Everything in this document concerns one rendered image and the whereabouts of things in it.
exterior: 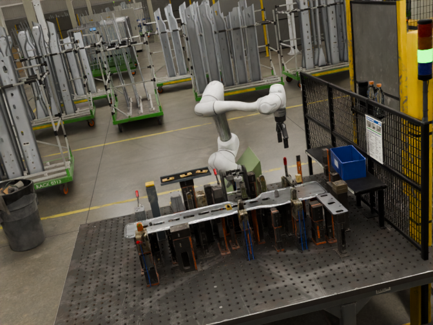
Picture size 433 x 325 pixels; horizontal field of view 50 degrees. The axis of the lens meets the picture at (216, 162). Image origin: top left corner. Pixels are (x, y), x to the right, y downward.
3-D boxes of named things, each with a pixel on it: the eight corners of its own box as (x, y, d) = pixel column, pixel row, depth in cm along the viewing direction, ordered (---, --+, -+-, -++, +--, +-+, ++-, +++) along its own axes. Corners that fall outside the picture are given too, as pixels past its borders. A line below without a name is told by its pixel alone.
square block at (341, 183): (339, 234, 314) (336, 186, 302) (334, 228, 322) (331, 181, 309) (350, 231, 315) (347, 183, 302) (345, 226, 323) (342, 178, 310)
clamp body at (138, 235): (145, 289, 291) (133, 240, 278) (144, 276, 305) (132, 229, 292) (162, 285, 292) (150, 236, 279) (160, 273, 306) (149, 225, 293)
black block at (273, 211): (276, 254, 304) (271, 215, 294) (271, 246, 314) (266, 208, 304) (288, 251, 305) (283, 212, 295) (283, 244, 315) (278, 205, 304)
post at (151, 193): (157, 242, 344) (145, 188, 328) (156, 237, 351) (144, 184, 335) (167, 240, 345) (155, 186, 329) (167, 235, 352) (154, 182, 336)
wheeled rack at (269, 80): (197, 111, 973) (181, 24, 911) (194, 100, 1067) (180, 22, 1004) (285, 95, 981) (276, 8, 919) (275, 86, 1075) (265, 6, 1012)
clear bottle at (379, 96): (377, 115, 305) (376, 86, 298) (372, 113, 311) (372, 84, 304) (386, 113, 306) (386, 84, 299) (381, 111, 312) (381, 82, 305)
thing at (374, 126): (383, 166, 298) (381, 120, 287) (366, 155, 319) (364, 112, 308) (386, 166, 298) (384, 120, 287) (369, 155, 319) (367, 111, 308)
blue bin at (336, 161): (343, 180, 314) (341, 163, 310) (330, 164, 343) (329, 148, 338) (366, 177, 314) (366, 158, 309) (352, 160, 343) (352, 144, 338)
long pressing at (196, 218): (124, 242, 293) (123, 239, 292) (124, 226, 314) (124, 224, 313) (329, 194, 308) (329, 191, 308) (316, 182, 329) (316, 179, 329)
